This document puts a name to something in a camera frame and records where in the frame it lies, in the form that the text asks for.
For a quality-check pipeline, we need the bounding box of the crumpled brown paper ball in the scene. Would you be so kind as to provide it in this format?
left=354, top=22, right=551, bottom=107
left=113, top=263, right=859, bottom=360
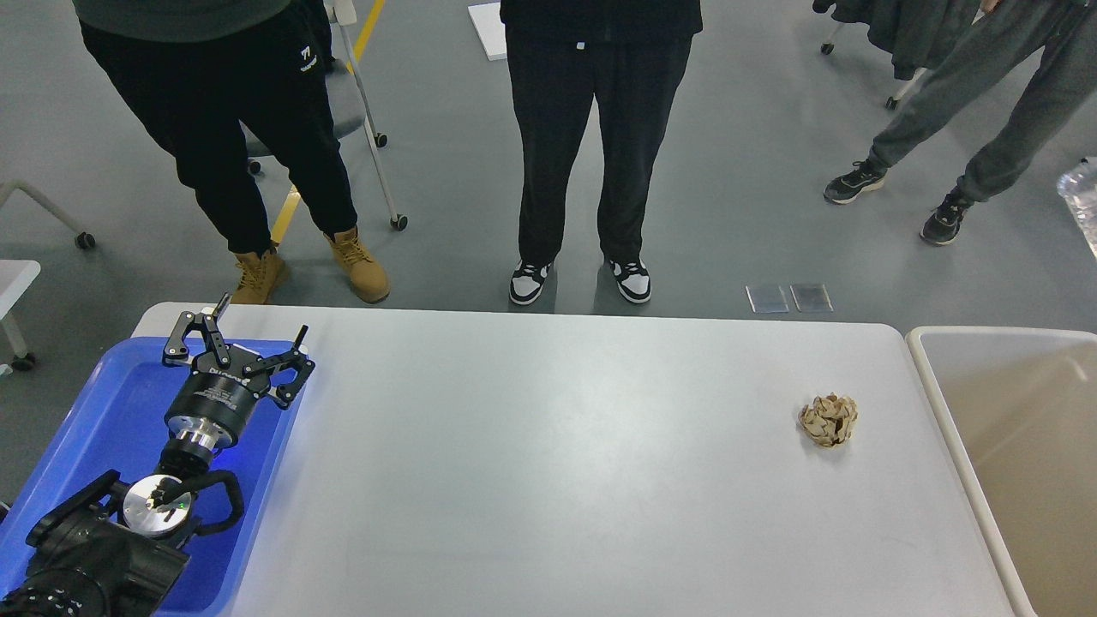
left=798, top=392, right=859, bottom=448

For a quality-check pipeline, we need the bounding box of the person in grey trousers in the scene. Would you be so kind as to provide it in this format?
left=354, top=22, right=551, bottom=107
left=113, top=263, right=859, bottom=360
left=824, top=0, right=1097, bottom=247

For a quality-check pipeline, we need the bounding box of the beige plastic bin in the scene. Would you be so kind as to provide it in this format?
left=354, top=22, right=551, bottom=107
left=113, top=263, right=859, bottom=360
left=908, top=326, right=1096, bottom=616

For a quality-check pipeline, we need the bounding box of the white side table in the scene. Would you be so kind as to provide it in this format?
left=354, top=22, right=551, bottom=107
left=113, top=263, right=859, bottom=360
left=1, top=259, right=42, bottom=378

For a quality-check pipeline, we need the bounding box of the chair with dark coat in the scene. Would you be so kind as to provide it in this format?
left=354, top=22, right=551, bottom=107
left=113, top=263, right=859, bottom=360
left=812, top=1, right=980, bottom=110

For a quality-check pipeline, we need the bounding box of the aluminium foil tray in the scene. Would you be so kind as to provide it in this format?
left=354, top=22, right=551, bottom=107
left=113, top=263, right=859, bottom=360
left=1058, top=155, right=1097, bottom=257

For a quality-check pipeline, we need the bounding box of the right clear floor plate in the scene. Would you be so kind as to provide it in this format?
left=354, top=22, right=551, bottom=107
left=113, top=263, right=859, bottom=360
left=790, top=284, right=834, bottom=313

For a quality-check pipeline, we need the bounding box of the left clear floor plate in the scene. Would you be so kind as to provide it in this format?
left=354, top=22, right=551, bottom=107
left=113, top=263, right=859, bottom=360
left=745, top=285, right=790, bottom=314

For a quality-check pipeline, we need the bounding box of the white board on floor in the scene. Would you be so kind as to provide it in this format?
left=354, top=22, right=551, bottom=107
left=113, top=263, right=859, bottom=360
left=467, top=3, right=508, bottom=60

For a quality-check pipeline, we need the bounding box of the grey chair leg with castor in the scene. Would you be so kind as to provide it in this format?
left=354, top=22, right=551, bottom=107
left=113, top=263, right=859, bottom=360
left=1, top=179, right=97, bottom=250

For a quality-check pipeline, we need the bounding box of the clear floor plate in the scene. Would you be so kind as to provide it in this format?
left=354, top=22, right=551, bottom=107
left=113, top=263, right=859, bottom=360
left=745, top=285, right=790, bottom=314
left=790, top=284, right=834, bottom=313

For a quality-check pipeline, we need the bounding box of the grey office chair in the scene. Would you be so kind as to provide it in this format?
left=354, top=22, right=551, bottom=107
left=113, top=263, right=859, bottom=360
left=244, top=0, right=409, bottom=231

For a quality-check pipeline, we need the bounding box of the person in black clothes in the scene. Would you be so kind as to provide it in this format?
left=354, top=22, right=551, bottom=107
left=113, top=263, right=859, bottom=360
left=500, top=0, right=704, bottom=306

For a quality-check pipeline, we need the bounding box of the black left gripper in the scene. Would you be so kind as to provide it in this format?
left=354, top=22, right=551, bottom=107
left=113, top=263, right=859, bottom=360
left=162, top=293, right=316, bottom=449

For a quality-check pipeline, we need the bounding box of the blue plastic tray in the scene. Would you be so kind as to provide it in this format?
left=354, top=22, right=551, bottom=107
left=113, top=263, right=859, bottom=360
left=1, top=337, right=298, bottom=616

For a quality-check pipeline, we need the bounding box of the person in tan boots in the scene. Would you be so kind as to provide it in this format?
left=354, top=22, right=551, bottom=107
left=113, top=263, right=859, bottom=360
left=73, top=1, right=391, bottom=304

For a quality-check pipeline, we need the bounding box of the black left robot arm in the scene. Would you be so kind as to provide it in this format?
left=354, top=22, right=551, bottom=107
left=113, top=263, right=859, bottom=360
left=3, top=300, right=316, bottom=616

